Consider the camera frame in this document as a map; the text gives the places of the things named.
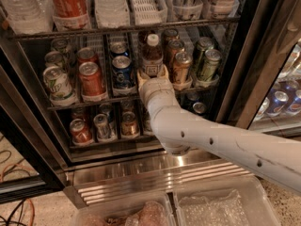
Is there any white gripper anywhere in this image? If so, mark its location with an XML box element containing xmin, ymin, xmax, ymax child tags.
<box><xmin>136</xmin><ymin>64</ymin><xmax>175</xmax><ymax>105</ymax></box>

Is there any brown tea bottle white cap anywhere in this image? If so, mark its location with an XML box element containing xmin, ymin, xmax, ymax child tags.
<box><xmin>142</xmin><ymin>34</ymin><xmax>163</xmax><ymax>77</ymax></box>

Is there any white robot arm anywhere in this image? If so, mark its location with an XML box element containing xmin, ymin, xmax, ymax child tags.
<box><xmin>136</xmin><ymin>69</ymin><xmax>301</xmax><ymax>195</ymax></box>

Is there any empty white shelf tray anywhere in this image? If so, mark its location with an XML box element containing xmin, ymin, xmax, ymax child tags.
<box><xmin>130</xmin><ymin>0</ymin><xmax>167</xmax><ymax>25</ymax></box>

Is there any clear bottle red label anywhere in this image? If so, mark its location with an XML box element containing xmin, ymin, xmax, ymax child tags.
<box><xmin>94</xmin><ymin>0</ymin><xmax>130</xmax><ymax>28</ymax></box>

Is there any steel fridge base grille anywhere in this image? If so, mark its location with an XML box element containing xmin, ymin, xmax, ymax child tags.
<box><xmin>63</xmin><ymin>150</ymin><xmax>250</xmax><ymax>208</ymax></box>

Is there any glass fridge door right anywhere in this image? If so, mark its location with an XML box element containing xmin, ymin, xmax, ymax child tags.
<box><xmin>213</xmin><ymin>0</ymin><xmax>301</xmax><ymax>129</ymax></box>

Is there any red coca-cola bottle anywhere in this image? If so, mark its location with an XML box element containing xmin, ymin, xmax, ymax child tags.
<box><xmin>53</xmin><ymin>0</ymin><xmax>91</xmax><ymax>31</ymax></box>

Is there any clear water bottle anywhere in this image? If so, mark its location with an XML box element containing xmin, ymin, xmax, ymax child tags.
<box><xmin>1</xmin><ymin>0</ymin><xmax>53</xmax><ymax>35</ymax></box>

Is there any front gold soda can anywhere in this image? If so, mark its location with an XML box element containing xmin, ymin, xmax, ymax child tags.
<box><xmin>171</xmin><ymin>52</ymin><xmax>192</xmax><ymax>90</ymax></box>

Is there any gold soda can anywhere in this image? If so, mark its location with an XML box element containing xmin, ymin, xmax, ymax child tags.
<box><xmin>166</xmin><ymin>40</ymin><xmax>185</xmax><ymax>72</ymax></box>
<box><xmin>171</xmin><ymin>52</ymin><xmax>192</xmax><ymax>90</ymax></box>

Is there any front blue pepsi can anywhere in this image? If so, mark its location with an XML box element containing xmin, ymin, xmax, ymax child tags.
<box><xmin>112</xmin><ymin>56</ymin><xmax>136</xmax><ymax>96</ymax></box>

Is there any blue pepsi can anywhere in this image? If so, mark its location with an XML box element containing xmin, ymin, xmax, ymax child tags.
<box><xmin>109</xmin><ymin>41</ymin><xmax>130</xmax><ymax>58</ymax></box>
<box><xmin>112</xmin><ymin>56</ymin><xmax>136</xmax><ymax>96</ymax></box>

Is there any rear gold soda can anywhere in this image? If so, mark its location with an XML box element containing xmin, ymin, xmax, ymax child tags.
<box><xmin>166</xmin><ymin>40</ymin><xmax>185</xmax><ymax>72</ymax></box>

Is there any rear blue pepsi can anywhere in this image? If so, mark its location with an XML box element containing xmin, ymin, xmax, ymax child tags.
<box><xmin>109</xmin><ymin>41</ymin><xmax>130</xmax><ymax>58</ymax></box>

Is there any bottom gold can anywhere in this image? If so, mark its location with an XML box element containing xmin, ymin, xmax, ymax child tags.
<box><xmin>121</xmin><ymin>111</ymin><xmax>139</xmax><ymax>137</ymax></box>

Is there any bottom blue can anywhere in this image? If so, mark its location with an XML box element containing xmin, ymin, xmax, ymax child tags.
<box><xmin>193</xmin><ymin>102</ymin><xmax>207</xmax><ymax>115</ymax></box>

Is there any front green ginger ale can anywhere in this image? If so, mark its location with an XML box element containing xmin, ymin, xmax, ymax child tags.
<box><xmin>197</xmin><ymin>49</ymin><xmax>222</xmax><ymax>82</ymax></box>

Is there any green ginger ale can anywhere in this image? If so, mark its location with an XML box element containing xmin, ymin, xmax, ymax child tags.
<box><xmin>193</xmin><ymin>37</ymin><xmax>214</xmax><ymax>72</ymax></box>
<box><xmin>197</xmin><ymin>49</ymin><xmax>222</xmax><ymax>82</ymax></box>

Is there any front red soda can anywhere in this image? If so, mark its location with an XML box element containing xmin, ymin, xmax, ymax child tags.
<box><xmin>79</xmin><ymin>62</ymin><xmax>107</xmax><ymax>102</ymax></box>

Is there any red soda can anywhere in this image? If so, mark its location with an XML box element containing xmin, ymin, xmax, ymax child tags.
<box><xmin>76</xmin><ymin>47</ymin><xmax>99</xmax><ymax>64</ymax></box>
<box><xmin>70</xmin><ymin>119</ymin><xmax>93</xmax><ymax>146</ymax></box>
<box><xmin>79</xmin><ymin>62</ymin><xmax>107</xmax><ymax>102</ymax></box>

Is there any rear green ginger ale can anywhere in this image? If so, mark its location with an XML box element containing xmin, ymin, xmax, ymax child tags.
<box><xmin>193</xmin><ymin>37</ymin><xmax>214</xmax><ymax>72</ymax></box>

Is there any rear red soda can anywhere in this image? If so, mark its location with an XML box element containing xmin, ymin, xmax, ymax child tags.
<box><xmin>76</xmin><ymin>47</ymin><xmax>99</xmax><ymax>64</ymax></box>

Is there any bottom silver can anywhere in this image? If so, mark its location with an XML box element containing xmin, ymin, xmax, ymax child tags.
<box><xmin>93</xmin><ymin>114</ymin><xmax>116</xmax><ymax>142</ymax></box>

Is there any striped tall can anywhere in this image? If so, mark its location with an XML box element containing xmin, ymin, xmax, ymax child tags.
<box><xmin>172</xmin><ymin>0</ymin><xmax>203</xmax><ymax>21</ymax></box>

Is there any front green 7up can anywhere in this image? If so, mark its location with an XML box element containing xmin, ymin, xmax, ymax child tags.
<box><xmin>43</xmin><ymin>66</ymin><xmax>77</xmax><ymax>106</ymax></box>

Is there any bottom red soda can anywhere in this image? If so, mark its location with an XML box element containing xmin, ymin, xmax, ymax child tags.
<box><xmin>70</xmin><ymin>119</ymin><xmax>93</xmax><ymax>146</ymax></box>

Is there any middle 7up can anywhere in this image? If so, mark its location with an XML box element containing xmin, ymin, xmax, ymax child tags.
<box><xmin>44</xmin><ymin>51</ymin><xmax>67</xmax><ymax>71</ymax></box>

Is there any left clear plastic bin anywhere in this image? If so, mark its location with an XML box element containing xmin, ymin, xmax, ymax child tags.
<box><xmin>69</xmin><ymin>191</ymin><xmax>176</xmax><ymax>226</ymax></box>

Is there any clear plastic bin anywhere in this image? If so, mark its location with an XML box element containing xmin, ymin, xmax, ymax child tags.
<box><xmin>69</xmin><ymin>191</ymin><xmax>176</xmax><ymax>226</ymax></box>
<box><xmin>173</xmin><ymin>176</ymin><xmax>281</xmax><ymax>226</ymax></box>

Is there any right clear plastic bin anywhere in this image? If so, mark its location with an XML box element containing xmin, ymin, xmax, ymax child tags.
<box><xmin>173</xmin><ymin>176</ymin><xmax>281</xmax><ymax>226</ymax></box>

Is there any orange cable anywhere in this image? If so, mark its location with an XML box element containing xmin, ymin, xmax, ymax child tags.
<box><xmin>0</xmin><ymin>162</ymin><xmax>36</xmax><ymax>226</ymax></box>

